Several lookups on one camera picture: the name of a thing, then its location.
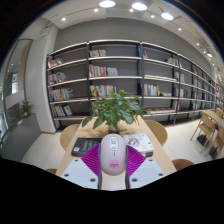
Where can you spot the black hardcover book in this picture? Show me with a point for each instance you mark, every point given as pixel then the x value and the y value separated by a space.
pixel 83 146

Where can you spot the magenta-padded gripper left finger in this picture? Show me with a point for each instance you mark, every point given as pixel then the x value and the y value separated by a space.
pixel 80 170

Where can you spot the white book with red lettering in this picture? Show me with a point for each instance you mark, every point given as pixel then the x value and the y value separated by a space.
pixel 149 154

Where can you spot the group of wooden slat chairs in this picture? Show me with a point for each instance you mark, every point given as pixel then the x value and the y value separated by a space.
pixel 206 125

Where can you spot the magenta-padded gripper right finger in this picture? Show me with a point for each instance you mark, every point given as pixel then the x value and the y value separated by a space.
pixel 146 170

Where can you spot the pink computer mouse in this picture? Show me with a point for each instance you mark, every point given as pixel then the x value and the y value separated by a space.
pixel 113 156

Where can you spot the white illustrated book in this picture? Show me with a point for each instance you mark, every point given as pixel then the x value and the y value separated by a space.
pixel 140 142

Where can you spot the small green potted plant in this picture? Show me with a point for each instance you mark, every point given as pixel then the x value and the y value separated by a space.
pixel 26 108

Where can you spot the group of ceiling lights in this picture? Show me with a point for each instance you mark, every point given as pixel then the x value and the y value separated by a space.
pixel 107 3

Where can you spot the grey bookshelf unit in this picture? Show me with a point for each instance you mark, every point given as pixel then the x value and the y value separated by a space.
pixel 115 58

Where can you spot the green plant in white pot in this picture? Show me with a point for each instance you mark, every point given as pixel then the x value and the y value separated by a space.
pixel 115 111

